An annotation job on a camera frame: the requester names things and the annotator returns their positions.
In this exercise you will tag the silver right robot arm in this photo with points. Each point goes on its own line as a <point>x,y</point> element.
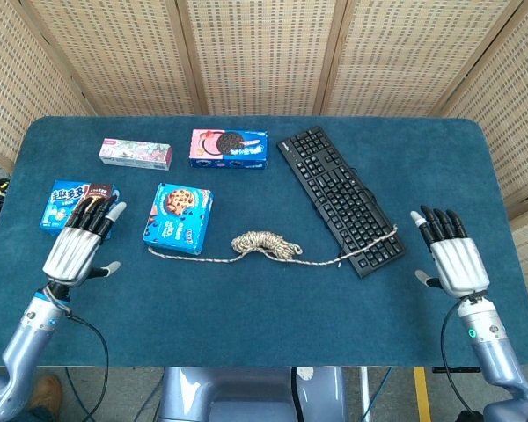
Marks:
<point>497,351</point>

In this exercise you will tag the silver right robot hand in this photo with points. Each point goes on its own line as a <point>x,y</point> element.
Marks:
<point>457,264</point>

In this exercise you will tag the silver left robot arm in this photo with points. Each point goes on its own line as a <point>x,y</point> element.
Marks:
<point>22,347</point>

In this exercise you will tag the long white floral box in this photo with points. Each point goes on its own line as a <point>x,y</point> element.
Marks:
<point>134,154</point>

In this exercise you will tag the woven bamboo folding screen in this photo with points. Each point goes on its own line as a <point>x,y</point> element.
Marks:
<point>264,53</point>

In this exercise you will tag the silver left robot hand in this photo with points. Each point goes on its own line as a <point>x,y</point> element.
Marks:
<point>72,255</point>

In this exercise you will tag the white table leg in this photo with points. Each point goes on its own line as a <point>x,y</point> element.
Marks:
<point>364,391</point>

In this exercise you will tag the grey-blue robot torso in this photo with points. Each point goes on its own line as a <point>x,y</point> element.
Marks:
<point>229,391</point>

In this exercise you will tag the brown shoe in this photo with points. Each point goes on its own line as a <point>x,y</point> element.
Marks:
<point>46,393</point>

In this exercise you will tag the blue chocolate chip cookie box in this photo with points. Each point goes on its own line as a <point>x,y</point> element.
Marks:
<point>178,220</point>

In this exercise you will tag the pink and blue Oreo box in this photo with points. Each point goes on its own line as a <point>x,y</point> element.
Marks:
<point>229,149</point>

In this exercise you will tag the black computer keyboard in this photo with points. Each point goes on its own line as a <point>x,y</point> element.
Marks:
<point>317,162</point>

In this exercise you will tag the blue table cloth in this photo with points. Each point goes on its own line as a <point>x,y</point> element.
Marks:
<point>264,307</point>

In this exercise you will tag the blue and brown cookie box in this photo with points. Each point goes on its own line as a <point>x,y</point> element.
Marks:
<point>57,206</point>

